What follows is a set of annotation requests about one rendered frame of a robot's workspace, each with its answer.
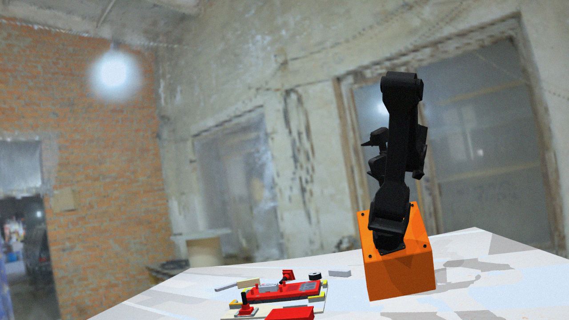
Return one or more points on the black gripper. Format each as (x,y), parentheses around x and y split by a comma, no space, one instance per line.
(379,138)

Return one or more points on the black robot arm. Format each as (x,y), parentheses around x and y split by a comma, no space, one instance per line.
(406,151)

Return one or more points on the white rectangular block with black markings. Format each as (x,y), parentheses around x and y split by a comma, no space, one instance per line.
(270,287)

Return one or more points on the pale yellow flat bar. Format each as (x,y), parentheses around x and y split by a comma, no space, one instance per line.
(248,283)

